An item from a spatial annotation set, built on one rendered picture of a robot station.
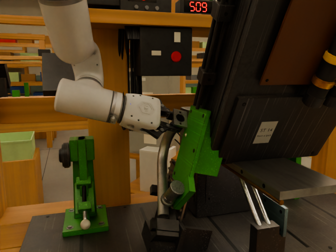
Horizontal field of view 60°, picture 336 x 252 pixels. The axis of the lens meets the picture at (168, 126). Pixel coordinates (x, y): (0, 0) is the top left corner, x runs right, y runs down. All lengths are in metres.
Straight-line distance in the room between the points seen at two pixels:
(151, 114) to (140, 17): 0.31
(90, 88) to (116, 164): 0.40
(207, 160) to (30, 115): 0.66
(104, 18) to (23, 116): 0.46
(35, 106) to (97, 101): 0.43
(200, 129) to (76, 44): 0.34
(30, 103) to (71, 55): 0.50
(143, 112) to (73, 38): 0.26
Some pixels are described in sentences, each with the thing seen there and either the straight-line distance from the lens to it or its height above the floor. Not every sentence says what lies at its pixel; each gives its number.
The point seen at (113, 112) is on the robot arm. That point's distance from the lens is 0.74.
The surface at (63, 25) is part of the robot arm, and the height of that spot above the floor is 1.45.
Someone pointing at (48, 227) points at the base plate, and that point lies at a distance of 1.00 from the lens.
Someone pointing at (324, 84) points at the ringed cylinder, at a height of 1.34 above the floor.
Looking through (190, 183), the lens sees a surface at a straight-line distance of 0.72.
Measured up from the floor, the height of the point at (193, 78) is 1.17.
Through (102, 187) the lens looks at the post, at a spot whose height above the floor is 0.96.
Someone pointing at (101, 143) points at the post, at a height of 1.12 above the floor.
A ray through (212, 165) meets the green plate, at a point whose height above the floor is 1.13.
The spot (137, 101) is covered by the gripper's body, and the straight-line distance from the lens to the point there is 0.77.
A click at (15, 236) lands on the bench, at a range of 1.04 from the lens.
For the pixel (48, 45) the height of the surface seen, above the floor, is 1.97.
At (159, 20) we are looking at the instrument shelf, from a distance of 0.93.
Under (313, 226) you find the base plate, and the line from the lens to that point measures 1.04.
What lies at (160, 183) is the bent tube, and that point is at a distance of 0.83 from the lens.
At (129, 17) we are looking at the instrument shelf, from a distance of 0.92.
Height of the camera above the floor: 1.36
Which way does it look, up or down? 11 degrees down
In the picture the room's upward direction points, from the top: straight up
